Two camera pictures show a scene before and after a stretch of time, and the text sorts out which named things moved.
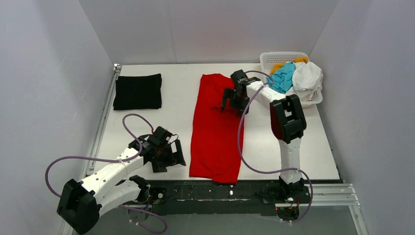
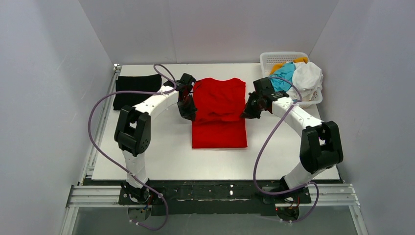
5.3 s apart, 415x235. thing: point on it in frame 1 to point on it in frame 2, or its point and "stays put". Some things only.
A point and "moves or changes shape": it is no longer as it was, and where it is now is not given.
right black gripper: x=235 y=96 to x=254 y=104
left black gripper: x=171 y=155 to x=185 y=102
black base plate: x=252 y=197 stays put
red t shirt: x=217 y=136 moves or changes shape
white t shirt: x=307 y=78 stays put
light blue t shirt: x=282 y=79 stays put
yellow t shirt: x=277 y=66 stays put
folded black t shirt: x=138 y=92 stays put
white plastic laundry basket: x=268 y=60 stays put
